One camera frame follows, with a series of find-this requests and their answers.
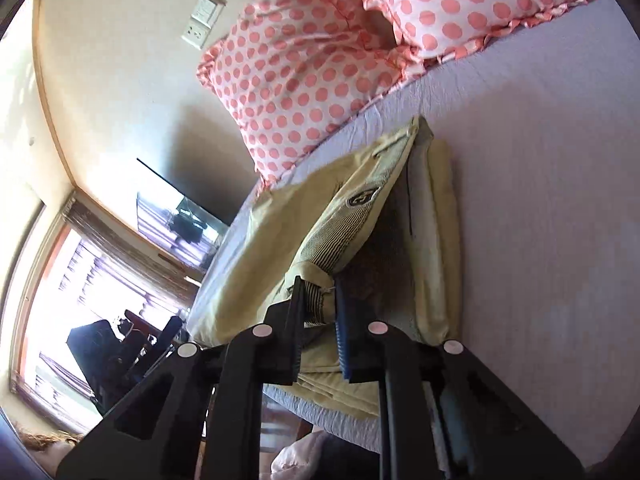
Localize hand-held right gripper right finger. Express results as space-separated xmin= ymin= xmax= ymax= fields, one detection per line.
xmin=334 ymin=278 xmax=586 ymax=480

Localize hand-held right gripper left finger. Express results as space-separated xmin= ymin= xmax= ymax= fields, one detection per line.
xmin=56 ymin=275 xmax=307 ymax=480

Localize pale yellow pants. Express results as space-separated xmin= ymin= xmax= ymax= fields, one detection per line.
xmin=192 ymin=116 xmax=463 ymax=421

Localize pink cloth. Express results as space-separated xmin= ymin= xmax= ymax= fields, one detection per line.
xmin=270 ymin=430 xmax=331 ymax=480

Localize glass side table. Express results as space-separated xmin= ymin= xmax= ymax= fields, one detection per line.
xmin=136 ymin=158 xmax=232 ymax=267

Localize black chair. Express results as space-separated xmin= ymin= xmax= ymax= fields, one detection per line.
xmin=66 ymin=310 xmax=183 ymax=417

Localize white bed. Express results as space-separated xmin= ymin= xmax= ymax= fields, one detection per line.
xmin=185 ymin=0 xmax=640 ymax=461

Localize pink polka dot pillow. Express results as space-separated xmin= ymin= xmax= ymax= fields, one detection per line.
xmin=196 ymin=0 xmax=416 ymax=184
xmin=274 ymin=0 xmax=608 ymax=63

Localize window with wooden frame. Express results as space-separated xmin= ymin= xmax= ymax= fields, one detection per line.
xmin=10 ymin=187 xmax=203 ymax=418

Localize white wall socket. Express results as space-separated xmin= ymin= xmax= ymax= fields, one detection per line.
xmin=181 ymin=19 xmax=212 ymax=51

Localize white wall switch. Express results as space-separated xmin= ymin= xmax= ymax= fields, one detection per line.
xmin=195 ymin=0 xmax=224 ymax=25

